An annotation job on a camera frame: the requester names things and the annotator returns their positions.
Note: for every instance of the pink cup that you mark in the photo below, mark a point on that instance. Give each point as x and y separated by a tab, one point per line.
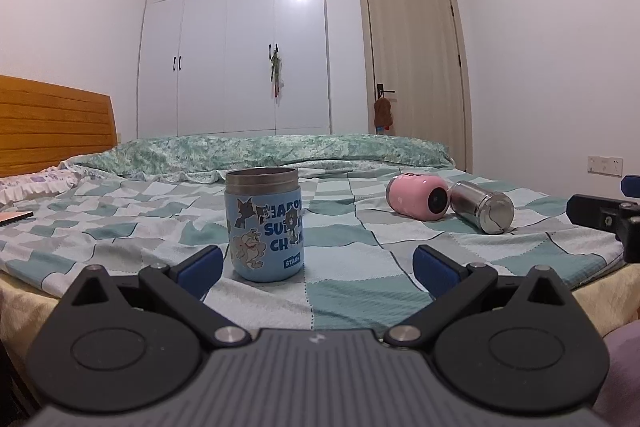
412	197

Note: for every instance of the purple cloth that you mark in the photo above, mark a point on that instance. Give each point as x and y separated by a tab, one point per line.
625	362

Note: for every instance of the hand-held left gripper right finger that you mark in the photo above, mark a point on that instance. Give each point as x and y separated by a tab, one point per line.
431	268

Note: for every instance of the green floral quilt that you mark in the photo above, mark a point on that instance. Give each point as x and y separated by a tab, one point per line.
260	152

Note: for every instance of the floral pillow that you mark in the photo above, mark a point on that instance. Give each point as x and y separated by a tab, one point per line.
30	184

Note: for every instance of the wooden headboard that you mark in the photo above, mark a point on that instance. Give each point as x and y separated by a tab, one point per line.
50	127

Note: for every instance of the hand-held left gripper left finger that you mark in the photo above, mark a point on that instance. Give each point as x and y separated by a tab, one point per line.
202	271

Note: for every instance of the checkered green bed sheet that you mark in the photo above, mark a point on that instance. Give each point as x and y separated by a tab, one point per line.
350	257

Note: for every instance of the blue cartoon print cup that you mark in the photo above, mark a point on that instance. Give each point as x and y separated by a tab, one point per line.
262	232

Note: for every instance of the red phone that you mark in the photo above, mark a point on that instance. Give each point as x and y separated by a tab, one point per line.
15	218

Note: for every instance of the beige wooden door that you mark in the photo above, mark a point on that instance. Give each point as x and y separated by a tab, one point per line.
415	57

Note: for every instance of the stainless steel cup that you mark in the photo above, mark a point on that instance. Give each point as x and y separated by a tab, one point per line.
475	202

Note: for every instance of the white wardrobe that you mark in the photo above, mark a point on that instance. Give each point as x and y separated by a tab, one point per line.
225	57

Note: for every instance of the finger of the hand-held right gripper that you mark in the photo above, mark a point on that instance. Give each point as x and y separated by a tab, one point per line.
600	212
631	186

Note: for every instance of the white wall socket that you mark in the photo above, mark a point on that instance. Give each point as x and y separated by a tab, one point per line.
605	165

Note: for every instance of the green hanging ornament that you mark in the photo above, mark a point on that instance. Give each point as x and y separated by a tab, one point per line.
276	69

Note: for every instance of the brown hanging cloth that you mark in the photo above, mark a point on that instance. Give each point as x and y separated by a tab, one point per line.
383	114

